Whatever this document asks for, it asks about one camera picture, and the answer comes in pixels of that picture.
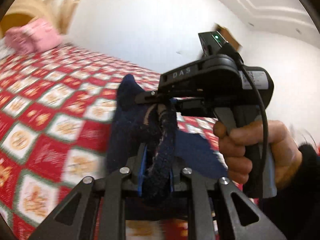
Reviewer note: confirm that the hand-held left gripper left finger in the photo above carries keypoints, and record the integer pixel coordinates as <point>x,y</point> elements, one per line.
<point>141,180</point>

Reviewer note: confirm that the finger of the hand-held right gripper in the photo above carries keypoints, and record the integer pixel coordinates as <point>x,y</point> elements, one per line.
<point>150,98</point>

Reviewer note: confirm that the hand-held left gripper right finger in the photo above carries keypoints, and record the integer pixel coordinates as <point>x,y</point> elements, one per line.
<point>171,178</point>

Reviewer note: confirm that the navy patterned knit sweater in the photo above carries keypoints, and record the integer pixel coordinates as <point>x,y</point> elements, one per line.
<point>130,125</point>

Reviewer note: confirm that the person's right forearm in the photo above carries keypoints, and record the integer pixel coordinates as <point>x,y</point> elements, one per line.
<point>305,192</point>

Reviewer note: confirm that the person's right hand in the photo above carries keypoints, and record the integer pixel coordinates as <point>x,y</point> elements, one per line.
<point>282,142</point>

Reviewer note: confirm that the brown wooden door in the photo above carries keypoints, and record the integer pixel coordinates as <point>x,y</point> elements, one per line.
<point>225,31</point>

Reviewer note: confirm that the red checkered printed bedspread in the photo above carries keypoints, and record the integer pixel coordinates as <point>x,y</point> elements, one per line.
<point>50,92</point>

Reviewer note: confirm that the cream patterned curtain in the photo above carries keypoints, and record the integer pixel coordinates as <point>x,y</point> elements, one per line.
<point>62,10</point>

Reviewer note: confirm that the folded pink blanket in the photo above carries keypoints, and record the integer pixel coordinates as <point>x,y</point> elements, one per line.
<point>32,37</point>

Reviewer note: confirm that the cream and brown headboard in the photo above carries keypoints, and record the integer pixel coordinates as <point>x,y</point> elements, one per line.
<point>12,21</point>

